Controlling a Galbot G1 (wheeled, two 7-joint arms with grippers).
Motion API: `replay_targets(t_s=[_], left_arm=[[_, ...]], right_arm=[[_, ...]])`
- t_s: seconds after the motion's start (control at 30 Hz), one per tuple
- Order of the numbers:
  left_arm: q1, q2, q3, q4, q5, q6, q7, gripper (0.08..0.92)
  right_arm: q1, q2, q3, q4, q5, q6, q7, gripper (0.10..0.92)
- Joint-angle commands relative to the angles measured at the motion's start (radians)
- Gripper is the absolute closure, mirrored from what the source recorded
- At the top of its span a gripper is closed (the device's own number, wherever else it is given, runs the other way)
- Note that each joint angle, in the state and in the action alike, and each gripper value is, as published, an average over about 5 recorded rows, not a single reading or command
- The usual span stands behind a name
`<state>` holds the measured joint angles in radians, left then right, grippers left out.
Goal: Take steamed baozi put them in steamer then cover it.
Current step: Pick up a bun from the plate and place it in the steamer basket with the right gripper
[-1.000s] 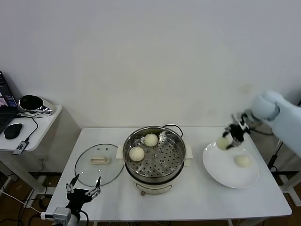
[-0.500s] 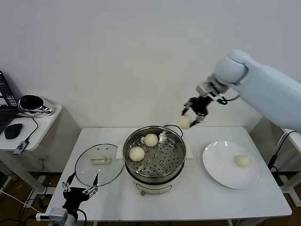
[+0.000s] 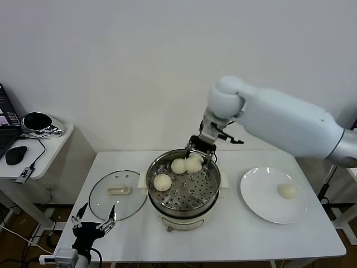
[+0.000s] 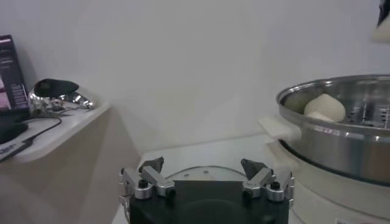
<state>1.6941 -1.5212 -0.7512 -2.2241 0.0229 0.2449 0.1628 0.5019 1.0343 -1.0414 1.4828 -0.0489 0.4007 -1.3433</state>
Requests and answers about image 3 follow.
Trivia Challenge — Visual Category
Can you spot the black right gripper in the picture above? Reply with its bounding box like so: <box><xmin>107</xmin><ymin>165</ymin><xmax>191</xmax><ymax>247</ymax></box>
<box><xmin>184</xmin><ymin>135</ymin><xmax>217</xmax><ymax>171</ymax></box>

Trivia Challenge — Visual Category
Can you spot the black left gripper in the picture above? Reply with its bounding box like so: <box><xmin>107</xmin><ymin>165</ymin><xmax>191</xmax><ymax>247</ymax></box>
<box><xmin>71</xmin><ymin>203</ymin><xmax>117</xmax><ymax>251</ymax></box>

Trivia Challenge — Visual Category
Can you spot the white steamed baozi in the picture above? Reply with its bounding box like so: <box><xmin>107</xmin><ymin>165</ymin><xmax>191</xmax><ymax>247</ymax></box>
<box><xmin>184</xmin><ymin>155</ymin><xmax>204</xmax><ymax>173</ymax></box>
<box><xmin>171</xmin><ymin>158</ymin><xmax>187</xmax><ymax>175</ymax></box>
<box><xmin>153</xmin><ymin>173</ymin><xmax>172</xmax><ymax>192</ymax></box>
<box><xmin>277</xmin><ymin>183</ymin><xmax>298</xmax><ymax>200</ymax></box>

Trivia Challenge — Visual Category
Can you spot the glass pot lid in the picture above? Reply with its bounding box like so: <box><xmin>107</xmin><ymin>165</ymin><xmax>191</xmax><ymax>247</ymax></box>
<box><xmin>88</xmin><ymin>170</ymin><xmax>148</xmax><ymax>222</ymax></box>

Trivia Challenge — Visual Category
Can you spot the stainless steel steamer pot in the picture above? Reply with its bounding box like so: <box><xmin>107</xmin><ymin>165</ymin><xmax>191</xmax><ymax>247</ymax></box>
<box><xmin>146</xmin><ymin>149</ymin><xmax>222</xmax><ymax>214</ymax></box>

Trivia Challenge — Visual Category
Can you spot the cream electric cooker base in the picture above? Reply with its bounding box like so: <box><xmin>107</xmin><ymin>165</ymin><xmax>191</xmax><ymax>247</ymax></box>
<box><xmin>138</xmin><ymin>170</ymin><xmax>230</xmax><ymax>232</ymax></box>

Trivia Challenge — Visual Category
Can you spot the white round plate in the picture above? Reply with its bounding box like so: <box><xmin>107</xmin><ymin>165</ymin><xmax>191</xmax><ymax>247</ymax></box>
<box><xmin>240</xmin><ymin>166</ymin><xmax>308</xmax><ymax>224</ymax></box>

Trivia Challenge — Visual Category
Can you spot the white side table rounded top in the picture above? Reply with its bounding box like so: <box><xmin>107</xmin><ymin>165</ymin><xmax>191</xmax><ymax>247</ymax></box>
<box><xmin>0</xmin><ymin>123</ymin><xmax>97</xmax><ymax>232</ymax></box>

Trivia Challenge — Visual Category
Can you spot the grey usb dongle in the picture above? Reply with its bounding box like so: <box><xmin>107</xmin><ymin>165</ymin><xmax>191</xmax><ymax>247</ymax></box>
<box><xmin>15</xmin><ymin>166</ymin><xmax>36</xmax><ymax>184</ymax></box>

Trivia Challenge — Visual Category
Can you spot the black computer mouse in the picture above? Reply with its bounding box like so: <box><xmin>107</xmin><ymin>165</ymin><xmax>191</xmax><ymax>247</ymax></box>
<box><xmin>5</xmin><ymin>145</ymin><xmax>28</xmax><ymax>165</ymax></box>

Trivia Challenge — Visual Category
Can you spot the black laptop bright screen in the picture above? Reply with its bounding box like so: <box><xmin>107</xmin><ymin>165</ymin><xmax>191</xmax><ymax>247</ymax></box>
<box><xmin>0</xmin><ymin>83</ymin><xmax>23</xmax><ymax>161</ymax></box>

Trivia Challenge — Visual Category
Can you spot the white side table with label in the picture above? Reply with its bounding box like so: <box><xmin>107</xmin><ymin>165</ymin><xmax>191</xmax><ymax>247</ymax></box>
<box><xmin>330</xmin><ymin>164</ymin><xmax>357</xmax><ymax>238</ymax></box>

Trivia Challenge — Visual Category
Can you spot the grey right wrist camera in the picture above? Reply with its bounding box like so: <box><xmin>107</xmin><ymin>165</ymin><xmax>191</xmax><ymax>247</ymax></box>
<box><xmin>200</xmin><ymin>122</ymin><xmax>221</xmax><ymax>143</ymax></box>

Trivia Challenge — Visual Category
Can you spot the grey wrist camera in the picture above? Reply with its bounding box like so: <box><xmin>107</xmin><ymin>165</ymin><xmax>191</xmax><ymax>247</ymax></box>
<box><xmin>38</xmin><ymin>247</ymin><xmax>79</xmax><ymax>265</ymax></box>
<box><xmin>200</xmin><ymin>122</ymin><xmax>221</xmax><ymax>143</ymax></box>

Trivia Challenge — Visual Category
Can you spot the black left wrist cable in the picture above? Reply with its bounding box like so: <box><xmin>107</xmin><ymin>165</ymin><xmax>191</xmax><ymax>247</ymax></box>
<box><xmin>88</xmin><ymin>247</ymin><xmax>103</xmax><ymax>265</ymax></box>

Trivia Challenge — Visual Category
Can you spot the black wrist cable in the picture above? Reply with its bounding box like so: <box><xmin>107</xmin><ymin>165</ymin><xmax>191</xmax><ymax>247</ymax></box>
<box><xmin>88</xmin><ymin>247</ymin><xmax>103</xmax><ymax>265</ymax></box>
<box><xmin>217</xmin><ymin>119</ymin><xmax>245</xmax><ymax>145</ymax></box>

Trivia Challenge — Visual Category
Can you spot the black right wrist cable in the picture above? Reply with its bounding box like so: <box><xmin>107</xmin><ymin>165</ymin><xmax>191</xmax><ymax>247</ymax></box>
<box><xmin>217</xmin><ymin>119</ymin><xmax>245</xmax><ymax>145</ymax></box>

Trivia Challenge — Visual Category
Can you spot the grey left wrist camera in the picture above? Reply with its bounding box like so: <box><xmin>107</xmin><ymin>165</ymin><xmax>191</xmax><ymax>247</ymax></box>
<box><xmin>38</xmin><ymin>247</ymin><xmax>79</xmax><ymax>265</ymax></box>

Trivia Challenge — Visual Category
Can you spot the white floor cable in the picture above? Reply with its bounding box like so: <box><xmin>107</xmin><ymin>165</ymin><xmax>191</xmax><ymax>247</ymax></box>
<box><xmin>0</xmin><ymin>224</ymin><xmax>55</xmax><ymax>256</ymax></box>

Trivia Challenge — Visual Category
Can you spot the black dongle cable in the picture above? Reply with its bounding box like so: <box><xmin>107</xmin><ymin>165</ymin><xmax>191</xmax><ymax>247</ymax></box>
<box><xmin>21</xmin><ymin>135</ymin><xmax>47</xmax><ymax>170</ymax></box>

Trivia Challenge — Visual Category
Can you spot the black cable with adapter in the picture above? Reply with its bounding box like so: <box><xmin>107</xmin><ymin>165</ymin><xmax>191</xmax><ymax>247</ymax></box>
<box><xmin>317</xmin><ymin>166</ymin><xmax>335</xmax><ymax>200</ymax></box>

